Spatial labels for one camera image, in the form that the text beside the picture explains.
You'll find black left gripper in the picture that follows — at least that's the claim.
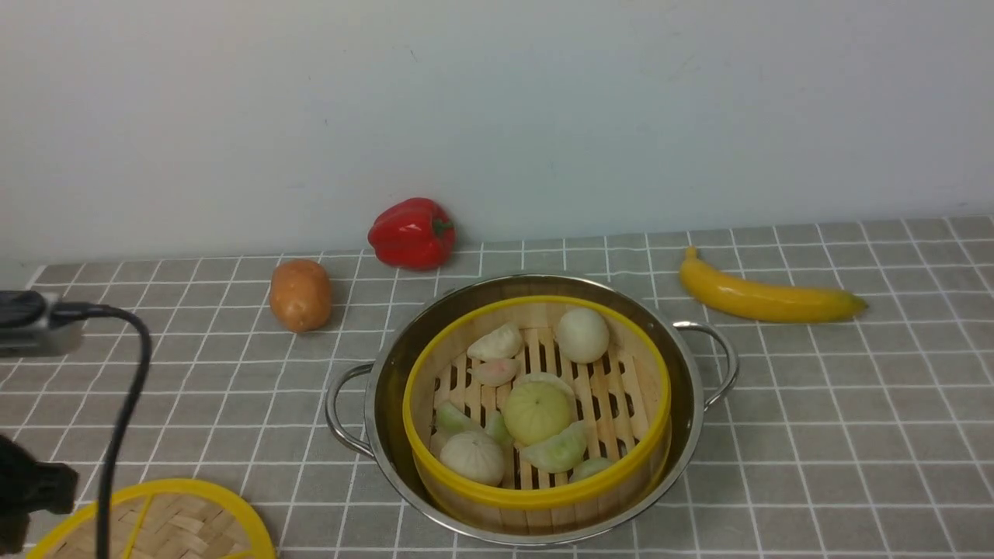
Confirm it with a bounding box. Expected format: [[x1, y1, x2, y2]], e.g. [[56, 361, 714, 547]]
[[1, 435, 79, 555]]

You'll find yellow-rimmed woven steamer lid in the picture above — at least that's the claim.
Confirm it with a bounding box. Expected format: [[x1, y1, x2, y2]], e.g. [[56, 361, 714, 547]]
[[25, 478, 277, 559]]

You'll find yellow-rimmed bamboo steamer basket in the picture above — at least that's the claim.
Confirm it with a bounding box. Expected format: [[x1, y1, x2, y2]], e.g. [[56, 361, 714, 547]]
[[402, 296, 672, 535]]

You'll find stainless steel pot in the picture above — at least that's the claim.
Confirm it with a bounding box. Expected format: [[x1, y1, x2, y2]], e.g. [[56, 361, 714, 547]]
[[325, 272, 741, 547]]

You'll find brown potato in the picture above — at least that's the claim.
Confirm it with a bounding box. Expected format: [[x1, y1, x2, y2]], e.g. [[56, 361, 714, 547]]
[[269, 259, 332, 334]]

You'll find white bun with pleats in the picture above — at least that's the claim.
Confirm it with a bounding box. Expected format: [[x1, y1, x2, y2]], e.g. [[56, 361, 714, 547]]
[[438, 431, 506, 486]]

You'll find red bell pepper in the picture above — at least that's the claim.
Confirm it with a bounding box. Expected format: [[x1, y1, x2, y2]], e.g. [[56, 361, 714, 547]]
[[368, 197, 457, 270]]

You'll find small green dumpling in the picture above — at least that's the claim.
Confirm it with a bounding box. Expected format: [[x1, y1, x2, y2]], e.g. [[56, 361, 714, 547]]
[[484, 410, 514, 449]]

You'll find pink-tinted dumpling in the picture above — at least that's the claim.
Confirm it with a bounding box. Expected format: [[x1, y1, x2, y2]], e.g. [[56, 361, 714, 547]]
[[467, 358, 521, 387]]

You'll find white dumpling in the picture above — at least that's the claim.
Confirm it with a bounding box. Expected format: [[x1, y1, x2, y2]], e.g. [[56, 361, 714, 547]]
[[466, 322, 524, 362]]

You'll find large pale green bun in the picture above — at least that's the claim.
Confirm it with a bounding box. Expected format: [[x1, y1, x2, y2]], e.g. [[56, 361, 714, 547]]
[[501, 381, 574, 446]]

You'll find light green dumpling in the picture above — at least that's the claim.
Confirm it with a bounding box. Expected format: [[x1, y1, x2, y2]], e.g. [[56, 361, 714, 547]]
[[520, 421, 587, 474]]

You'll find pale green dumpling edge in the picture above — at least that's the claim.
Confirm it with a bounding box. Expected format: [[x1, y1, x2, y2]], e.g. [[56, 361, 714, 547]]
[[568, 457, 614, 484]]

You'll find white round bun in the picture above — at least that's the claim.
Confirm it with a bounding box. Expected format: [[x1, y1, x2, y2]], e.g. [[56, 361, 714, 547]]
[[554, 307, 610, 364]]

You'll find yellow banana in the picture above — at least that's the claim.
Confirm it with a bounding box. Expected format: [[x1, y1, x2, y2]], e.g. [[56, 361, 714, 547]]
[[679, 245, 869, 323]]

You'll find grey checked tablecloth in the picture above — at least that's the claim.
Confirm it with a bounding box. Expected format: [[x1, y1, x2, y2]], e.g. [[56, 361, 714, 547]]
[[14, 216, 993, 558]]

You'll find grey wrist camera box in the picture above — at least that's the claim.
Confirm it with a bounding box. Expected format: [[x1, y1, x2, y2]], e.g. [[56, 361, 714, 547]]
[[1, 290, 84, 360]]

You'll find black camera cable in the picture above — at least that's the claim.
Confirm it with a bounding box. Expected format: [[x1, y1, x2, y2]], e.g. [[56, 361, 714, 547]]
[[51, 303, 153, 559]]

